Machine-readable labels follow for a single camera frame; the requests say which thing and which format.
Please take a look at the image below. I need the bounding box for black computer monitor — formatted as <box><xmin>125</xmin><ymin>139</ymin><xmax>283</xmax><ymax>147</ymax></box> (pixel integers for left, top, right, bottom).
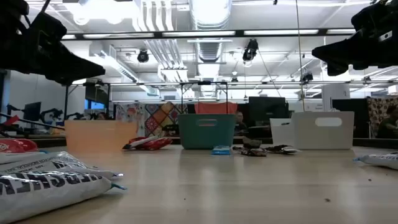
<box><xmin>248</xmin><ymin>96</ymin><xmax>289</xmax><ymax>121</ymax></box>
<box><xmin>23</xmin><ymin>101</ymin><xmax>42</xmax><ymax>123</ymax></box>
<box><xmin>331</xmin><ymin>98</ymin><xmax>371</xmax><ymax>139</ymax></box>

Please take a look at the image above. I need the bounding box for black aluminium rig frame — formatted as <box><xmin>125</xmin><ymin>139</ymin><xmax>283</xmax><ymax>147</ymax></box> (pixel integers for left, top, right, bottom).
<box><xmin>0</xmin><ymin>28</ymin><xmax>398</xmax><ymax>149</ymax></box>

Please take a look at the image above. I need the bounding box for colourful patchwork quilt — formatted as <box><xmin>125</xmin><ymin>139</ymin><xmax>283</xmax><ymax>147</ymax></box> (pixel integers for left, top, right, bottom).
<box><xmin>114</xmin><ymin>101</ymin><xmax>187</xmax><ymax>138</ymax></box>

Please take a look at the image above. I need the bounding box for blue-dark candy bar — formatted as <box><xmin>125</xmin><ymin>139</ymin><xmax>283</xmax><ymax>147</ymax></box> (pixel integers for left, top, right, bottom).
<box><xmin>232</xmin><ymin>145</ymin><xmax>268</xmax><ymax>157</ymax></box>

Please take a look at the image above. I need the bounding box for person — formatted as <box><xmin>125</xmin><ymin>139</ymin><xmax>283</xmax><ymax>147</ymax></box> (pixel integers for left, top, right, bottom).
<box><xmin>233</xmin><ymin>111</ymin><xmax>249</xmax><ymax>136</ymax></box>
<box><xmin>375</xmin><ymin>105</ymin><xmax>398</xmax><ymax>139</ymax></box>

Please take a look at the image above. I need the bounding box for red orange cloth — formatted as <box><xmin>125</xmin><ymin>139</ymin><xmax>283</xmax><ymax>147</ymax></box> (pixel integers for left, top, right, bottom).
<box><xmin>195</xmin><ymin>101</ymin><xmax>239</xmax><ymax>115</ymax></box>

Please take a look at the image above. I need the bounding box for silver ceiling air duct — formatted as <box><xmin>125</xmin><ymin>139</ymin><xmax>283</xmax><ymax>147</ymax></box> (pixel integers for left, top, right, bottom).
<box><xmin>188</xmin><ymin>0</ymin><xmax>233</xmax><ymax>63</ymax></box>

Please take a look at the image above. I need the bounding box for orange translucent plastic basket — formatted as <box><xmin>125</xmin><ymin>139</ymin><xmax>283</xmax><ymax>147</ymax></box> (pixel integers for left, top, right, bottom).
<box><xmin>64</xmin><ymin>120</ymin><xmax>138</xmax><ymax>153</ymax></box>

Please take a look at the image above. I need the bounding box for brown polka dot cloth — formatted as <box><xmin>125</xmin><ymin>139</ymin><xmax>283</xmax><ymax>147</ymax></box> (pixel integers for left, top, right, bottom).
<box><xmin>366</xmin><ymin>96</ymin><xmax>398</xmax><ymax>139</ymax></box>

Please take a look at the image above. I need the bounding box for red KitKat candy bar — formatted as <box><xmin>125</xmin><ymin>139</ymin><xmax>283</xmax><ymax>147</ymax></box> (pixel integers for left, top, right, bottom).
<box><xmin>133</xmin><ymin>136</ymin><xmax>174</xmax><ymax>151</ymax></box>
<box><xmin>0</xmin><ymin>138</ymin><xmax>40</xmax><ymax>154</ymax></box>
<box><xmin>127</xmin><ymin>136</ymin><xmax>156</xmax><ymax>144</ymax></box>

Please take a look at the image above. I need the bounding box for white cylinder column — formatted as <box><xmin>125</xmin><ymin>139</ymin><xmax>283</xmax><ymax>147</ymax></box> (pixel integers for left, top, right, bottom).
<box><xmin>322</xmin><ymin>83</ymin><xmax>351</xmax><ymax>112</ymax></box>

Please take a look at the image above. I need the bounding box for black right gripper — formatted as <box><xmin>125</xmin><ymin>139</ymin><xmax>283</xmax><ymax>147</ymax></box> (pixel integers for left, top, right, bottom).
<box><xmin>312</xmin><ymin>0</ymin><xmax>398</xmax><ymax>77</ymax></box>

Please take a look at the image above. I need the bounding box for teal plastic basket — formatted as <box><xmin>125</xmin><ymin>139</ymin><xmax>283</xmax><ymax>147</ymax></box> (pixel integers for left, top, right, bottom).
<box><xmin>177</xmin><ymin>113</ymin><xmax>237</xmax><ymax>150</ymax></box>

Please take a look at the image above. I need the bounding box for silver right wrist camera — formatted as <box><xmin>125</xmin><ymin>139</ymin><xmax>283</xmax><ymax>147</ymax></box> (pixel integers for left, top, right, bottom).
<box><xmin>378</xmin><ymin>30</ymin><xmax>393</xmax><ymax>42</ymax></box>

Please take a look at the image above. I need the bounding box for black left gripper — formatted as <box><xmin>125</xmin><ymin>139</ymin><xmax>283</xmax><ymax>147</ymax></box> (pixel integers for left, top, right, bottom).
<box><xmin>0</xmin><ymin>12</ymin><xmax>106</xmax><ymax>86</ymax></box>

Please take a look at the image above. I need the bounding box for white plastic basket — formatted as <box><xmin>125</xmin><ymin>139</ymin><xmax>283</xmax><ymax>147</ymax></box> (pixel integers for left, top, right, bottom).
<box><xmin>269</xmin><ymin>111</ymin><xmax>355</xmax><ymax>150</ymax></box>

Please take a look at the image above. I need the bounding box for brown Hershey's candy bar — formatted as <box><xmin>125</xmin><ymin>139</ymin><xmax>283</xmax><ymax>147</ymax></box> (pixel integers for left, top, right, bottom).
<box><xmin>266</xmin><ymin>144</ymin><xmax>301</xmax><ymax>156</ymax></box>

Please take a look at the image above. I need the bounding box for thin hanging cable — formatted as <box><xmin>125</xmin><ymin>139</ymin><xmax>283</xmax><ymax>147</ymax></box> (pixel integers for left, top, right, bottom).
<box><xmin>295</xmin><ymin>0</ymin><xmax>305</xmax><ymax>112</ymax></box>

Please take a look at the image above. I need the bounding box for red tag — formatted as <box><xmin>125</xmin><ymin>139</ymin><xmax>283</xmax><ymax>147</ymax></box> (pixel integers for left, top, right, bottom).
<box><xmin>3</xmin><ymin>114</ymin><xmax>20</xmax><ymax>127</ymax></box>

